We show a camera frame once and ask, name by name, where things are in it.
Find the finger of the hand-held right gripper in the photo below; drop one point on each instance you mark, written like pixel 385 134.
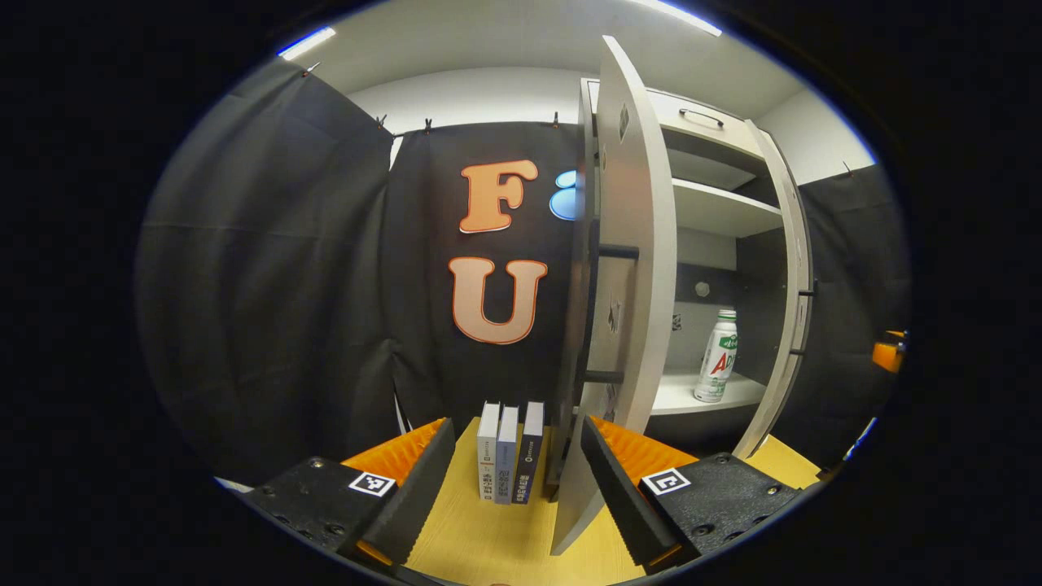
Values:
pixel 887 354

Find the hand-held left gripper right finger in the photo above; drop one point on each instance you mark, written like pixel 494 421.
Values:
pixel 623 496

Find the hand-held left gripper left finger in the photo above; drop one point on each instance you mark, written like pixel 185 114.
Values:
pixel 423 488

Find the white cabinet drawer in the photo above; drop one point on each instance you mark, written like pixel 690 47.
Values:
pixel 667 108

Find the navy book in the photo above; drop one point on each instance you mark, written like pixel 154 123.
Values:
pixel 529 452

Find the grey book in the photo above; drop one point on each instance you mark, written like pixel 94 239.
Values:
pixel 505 456

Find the printed sheet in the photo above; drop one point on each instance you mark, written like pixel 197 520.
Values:
pixel 234 486

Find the white cabinet door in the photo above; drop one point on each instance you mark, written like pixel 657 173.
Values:
pixel 643 244
pixel 785 366

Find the long ceiling light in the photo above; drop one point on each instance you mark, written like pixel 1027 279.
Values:
pixel 680 15
pixel 307 42

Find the black backdrop cloth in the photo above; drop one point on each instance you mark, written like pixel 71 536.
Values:
pixel 269 285

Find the white open cabinet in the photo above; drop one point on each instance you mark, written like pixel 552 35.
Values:
pixel 716 207

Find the white plastic bottle green label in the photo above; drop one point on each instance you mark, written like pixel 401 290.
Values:
pixel 716 358

